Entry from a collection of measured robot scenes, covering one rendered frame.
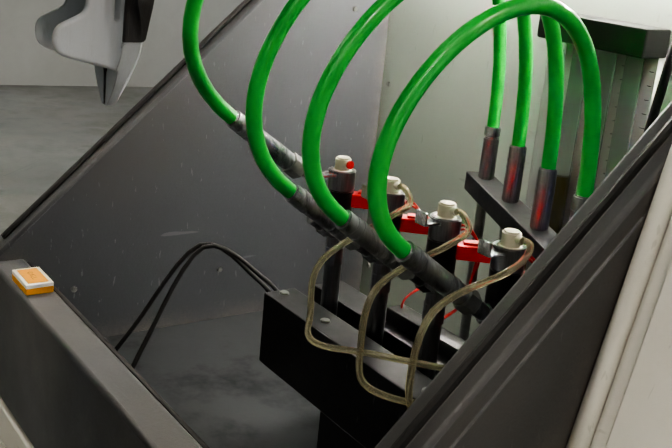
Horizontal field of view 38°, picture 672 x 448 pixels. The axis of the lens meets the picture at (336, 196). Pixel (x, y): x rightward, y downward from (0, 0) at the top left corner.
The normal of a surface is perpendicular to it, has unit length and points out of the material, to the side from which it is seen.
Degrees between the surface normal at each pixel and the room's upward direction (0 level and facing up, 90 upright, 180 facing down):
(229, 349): 0
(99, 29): 93
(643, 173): 43
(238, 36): 90
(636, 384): 76
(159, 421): 0
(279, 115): 90
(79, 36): 93
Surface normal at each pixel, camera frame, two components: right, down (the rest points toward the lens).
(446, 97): -0.82, 0.08
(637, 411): -0.77, -0.15
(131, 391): 0.09, -0.96
